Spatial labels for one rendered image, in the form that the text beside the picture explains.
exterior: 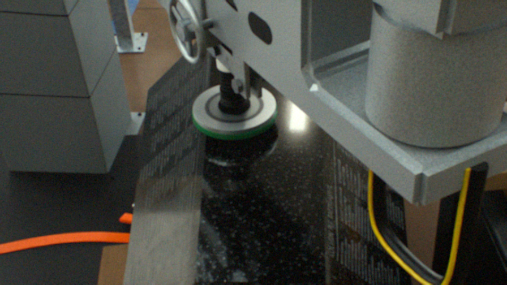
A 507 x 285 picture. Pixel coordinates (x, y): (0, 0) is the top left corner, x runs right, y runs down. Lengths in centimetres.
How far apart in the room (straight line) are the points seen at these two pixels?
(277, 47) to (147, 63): 255
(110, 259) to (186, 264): 104
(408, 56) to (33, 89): 209
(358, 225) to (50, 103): 159
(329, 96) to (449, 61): 27
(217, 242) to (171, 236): 17
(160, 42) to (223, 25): 251
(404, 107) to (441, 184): 13
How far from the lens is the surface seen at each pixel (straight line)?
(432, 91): 100
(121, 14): 384
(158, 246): 166
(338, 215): 160
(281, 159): 170
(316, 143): 174
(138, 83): 362
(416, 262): 134
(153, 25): 412
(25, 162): 314
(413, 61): 98
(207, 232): 153
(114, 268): 249
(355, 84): 120
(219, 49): 159
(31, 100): 292
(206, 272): 145
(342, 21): 120
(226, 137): 171
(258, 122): 172
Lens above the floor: 193
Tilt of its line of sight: 38 degrees down
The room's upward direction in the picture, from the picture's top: 3 degrees counter-clockwise
